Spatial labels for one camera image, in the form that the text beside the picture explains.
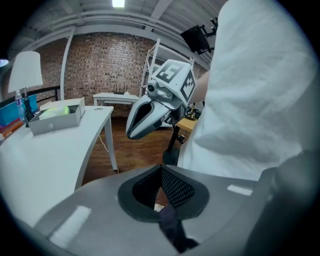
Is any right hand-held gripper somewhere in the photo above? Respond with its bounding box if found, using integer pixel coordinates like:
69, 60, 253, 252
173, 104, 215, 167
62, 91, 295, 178
125, 58, 197, 141

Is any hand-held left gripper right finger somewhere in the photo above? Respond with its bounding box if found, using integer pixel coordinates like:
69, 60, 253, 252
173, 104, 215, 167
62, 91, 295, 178
159, 164, 272, 245

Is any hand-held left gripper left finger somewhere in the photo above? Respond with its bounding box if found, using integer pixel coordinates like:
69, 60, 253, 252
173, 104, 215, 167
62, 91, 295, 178
34, 164, 176, 256

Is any white box container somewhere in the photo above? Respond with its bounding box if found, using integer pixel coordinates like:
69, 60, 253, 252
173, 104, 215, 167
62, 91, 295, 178
28, 97, 86, 136

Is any white tissue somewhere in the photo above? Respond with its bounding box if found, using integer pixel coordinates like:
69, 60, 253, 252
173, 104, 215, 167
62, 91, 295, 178
39, 105, 70, 120

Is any person's right forearm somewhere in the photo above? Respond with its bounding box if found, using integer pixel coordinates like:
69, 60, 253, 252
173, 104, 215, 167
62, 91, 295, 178
192, 70, 211, 104

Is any small white table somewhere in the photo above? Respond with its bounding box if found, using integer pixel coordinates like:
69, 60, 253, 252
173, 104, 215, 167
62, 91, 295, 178
92, 92, 140, 108

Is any black router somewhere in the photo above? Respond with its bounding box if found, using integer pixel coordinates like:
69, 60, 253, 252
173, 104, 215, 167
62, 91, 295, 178
113, 84, 129, 95

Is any wooden table with black stand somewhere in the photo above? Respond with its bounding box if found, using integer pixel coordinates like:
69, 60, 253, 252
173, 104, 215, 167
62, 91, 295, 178
162, 116, 199, 166

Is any brass ornament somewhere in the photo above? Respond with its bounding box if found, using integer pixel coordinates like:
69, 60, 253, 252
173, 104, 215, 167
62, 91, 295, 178
184, 104, 198, 121

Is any white desk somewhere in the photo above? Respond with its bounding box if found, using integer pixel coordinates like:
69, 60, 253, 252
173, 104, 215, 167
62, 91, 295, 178
0, 105, 118, 228

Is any white pipe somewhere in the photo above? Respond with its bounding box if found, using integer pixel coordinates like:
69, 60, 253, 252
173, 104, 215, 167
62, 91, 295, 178
59, 29, 76, 101

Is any black mounted monitor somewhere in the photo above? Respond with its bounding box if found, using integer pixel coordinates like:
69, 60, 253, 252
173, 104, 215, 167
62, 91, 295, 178
179, 17, 220, 56

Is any black railing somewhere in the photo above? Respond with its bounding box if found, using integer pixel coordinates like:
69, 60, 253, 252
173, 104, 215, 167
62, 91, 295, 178
0, 85, 62, 104

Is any person's white shirt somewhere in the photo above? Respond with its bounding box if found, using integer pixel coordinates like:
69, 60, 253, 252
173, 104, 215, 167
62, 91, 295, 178
176, 0, 320, 181

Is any clear plastic water bottle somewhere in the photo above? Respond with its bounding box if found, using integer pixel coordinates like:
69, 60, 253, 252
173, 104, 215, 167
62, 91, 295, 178
14, 89, 26, 124

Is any white shade table lamp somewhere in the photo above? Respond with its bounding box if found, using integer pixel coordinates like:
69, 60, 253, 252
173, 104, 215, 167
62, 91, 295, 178
7, 50, 44, 124

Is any teal box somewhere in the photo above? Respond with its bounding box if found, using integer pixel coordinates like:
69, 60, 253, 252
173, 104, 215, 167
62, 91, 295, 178
0, 99, 26, 137

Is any light floor cable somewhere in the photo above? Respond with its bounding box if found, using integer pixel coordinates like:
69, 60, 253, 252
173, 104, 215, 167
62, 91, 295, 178
98, 134, 110, 153

